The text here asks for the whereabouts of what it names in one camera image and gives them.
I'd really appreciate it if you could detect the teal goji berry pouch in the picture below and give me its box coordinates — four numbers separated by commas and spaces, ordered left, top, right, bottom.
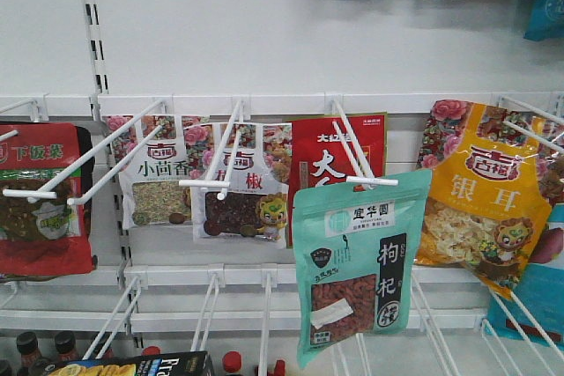
292, 170, 432, 368

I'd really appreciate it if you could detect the black cracker box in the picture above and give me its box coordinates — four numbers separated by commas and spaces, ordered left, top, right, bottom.
41, 351, 215, 376

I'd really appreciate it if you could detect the red tea packet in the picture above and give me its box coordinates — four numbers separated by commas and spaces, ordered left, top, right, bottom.
286, 112, 389, 249

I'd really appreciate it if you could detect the white peppercorn spice packet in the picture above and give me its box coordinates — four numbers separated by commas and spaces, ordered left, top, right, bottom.
187, 122, 292, 248

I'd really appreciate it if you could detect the white display hook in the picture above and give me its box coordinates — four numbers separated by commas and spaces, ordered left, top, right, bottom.
330, 95, 398, 190
500, 94, 564, 153
66, 98, 167, 207
1, 94, 56, 203
177, 100, 244, 201

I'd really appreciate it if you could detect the white fennel seed packet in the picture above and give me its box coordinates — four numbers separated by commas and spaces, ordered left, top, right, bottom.
115, 114, 209, 229

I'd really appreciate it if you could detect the white lower hook left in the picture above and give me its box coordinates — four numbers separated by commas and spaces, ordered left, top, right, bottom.
82, 276, 142, 360

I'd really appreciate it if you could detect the white slotted shelf upright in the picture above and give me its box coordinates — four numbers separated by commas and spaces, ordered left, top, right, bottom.
83, 0, 143, 356

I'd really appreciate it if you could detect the red cap bottle centre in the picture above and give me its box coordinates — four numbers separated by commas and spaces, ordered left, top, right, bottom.
222, 350, 242, 376

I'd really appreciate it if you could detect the yellow white fungus packet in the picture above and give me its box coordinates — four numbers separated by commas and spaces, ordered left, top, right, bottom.
416, 100, 563, 298

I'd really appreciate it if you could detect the red cap sauce bottle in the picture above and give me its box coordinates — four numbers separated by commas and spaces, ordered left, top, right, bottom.
141, 345, 161, 356

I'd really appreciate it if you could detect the white display hook right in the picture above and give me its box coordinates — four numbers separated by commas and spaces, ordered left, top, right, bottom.
500, 94, 564, 153

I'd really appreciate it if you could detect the red pickled vegetable packet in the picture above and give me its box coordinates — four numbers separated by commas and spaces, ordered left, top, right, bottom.
1, 122, 97, 282

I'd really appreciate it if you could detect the white display hook far left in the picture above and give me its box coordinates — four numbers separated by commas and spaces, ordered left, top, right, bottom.
1, 94, 56, 203

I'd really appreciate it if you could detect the white lower hook right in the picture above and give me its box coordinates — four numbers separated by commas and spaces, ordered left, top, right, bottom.
411, 271, 462, 376

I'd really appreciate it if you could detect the dark sauce bottle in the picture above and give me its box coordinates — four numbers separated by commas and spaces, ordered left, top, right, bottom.
54, 330, 80, 362
16, 331, 42, 375

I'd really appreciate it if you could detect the blue snack bag right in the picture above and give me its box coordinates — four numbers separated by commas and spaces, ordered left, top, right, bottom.
487, 203, 563, 350

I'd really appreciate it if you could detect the teal bag upper right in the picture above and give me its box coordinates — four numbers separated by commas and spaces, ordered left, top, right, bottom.
523, 0, 563, 41

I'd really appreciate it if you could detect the dark sauce bottle left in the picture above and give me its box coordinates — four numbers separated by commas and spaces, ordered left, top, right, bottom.
16, 331, 42, 375

